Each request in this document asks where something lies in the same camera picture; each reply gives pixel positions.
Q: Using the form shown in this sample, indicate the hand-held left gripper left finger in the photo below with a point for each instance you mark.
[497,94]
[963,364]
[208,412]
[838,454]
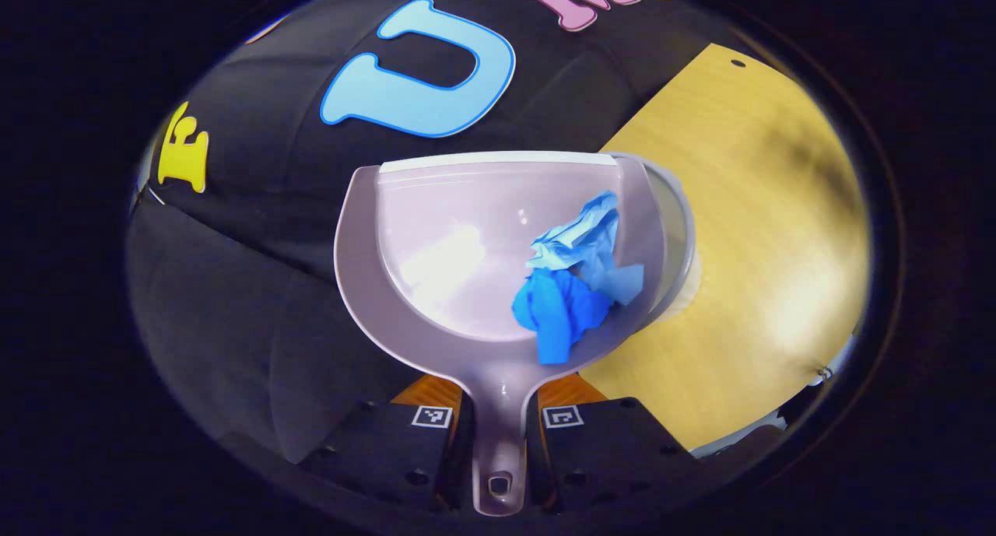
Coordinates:
[389,450]

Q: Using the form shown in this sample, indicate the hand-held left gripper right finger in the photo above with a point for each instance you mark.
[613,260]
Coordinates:
[607,450]

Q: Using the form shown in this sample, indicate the dark blue paper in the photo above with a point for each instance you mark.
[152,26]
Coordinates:
[560,310]

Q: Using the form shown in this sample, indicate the light purple plastic dustpan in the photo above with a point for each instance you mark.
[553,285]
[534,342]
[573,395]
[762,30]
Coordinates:
[436,240]

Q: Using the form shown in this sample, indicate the light blue paper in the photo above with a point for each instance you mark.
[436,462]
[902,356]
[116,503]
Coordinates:
[583,232]

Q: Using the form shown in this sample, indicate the white ribbed garbage bin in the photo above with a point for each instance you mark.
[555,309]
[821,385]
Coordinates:
[678,225]

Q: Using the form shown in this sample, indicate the wooden desktop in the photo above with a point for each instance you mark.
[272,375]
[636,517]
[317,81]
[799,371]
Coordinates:
[747,232]

